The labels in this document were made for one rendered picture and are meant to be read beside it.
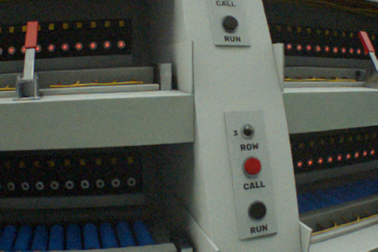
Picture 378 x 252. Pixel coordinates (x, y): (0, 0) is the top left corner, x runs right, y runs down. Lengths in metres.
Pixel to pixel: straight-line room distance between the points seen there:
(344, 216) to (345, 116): 0.14
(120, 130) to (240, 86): 0.12
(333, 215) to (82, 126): 0.32
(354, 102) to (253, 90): 0.14
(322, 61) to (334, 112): 0.23
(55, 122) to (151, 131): 0.09
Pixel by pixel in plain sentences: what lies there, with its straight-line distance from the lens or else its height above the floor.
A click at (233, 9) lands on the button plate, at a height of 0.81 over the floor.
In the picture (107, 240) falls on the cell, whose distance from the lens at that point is 0.41.
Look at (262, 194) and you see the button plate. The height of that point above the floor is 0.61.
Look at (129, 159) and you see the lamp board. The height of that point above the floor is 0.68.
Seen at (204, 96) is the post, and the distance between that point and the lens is 0.36.
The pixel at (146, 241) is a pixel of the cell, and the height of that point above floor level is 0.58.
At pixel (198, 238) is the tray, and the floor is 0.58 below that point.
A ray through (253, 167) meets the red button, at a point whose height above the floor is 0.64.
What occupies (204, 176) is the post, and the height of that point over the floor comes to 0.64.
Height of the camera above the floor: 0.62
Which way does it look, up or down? 14 degrees up
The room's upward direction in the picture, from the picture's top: 7 degrees counter-clockwise
